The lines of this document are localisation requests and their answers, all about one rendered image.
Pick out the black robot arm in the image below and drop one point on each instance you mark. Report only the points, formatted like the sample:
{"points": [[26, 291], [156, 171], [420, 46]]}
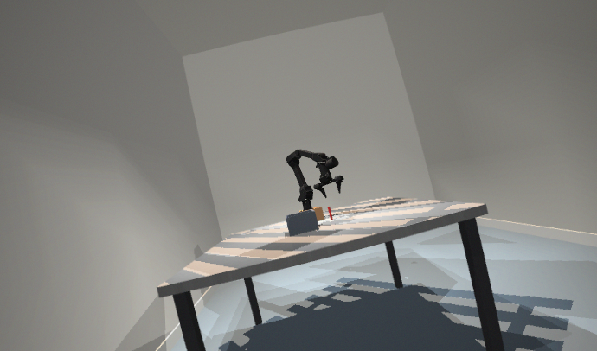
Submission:
{"points": [[306, 191]]}

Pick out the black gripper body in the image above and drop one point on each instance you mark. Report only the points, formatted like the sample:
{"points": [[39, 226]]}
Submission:
{"points": [[337, 178]]}

